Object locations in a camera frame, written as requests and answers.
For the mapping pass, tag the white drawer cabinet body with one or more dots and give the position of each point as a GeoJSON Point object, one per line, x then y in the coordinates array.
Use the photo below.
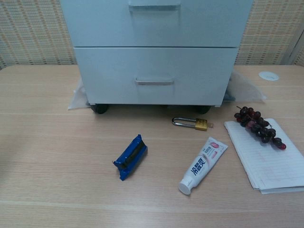
{"type": "Point", "coordinates": [218, 106]}

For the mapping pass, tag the blue cookie package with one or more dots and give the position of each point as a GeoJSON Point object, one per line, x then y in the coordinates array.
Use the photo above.
{"type": "Point", "coordinates": [131, 156]}

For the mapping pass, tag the brass padlock long shackle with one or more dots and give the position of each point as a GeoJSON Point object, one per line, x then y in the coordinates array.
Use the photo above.
{"type": "Point", "coordinates": [201, 124]}

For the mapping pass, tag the black caster wheel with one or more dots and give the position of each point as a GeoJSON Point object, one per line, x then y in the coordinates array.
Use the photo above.
{"type": "Point", "coordinates": [203, 109]}
{"type": "Point", "coordinates": [101, 109]}

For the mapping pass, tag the white toothpaste tube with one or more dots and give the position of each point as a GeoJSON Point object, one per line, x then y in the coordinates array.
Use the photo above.
{"type": "Point", "coordinates": [202, 164]}

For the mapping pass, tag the clear plastic bag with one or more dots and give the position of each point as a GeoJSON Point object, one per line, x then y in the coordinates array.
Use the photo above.
{"type": "Point", "coordinates": [244, 88]}

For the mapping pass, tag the dark red grape bunch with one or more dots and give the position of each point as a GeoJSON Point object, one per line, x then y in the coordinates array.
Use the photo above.
{"type": "Point", "coordinates": [259, 128]}

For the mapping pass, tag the lined white paper stack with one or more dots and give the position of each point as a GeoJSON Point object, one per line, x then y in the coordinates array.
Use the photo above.
{"type": "Point", "coordinates": [273, 166]}

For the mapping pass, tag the woven bamboo partition screen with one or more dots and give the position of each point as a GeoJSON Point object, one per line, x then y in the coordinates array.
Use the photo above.
{"type": "Point", "coordinates": [33, 31]}

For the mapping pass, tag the grey partition frame post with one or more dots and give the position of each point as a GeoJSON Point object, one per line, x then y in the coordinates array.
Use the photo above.
{"type": "Point", "coordinates": [293, 47]}

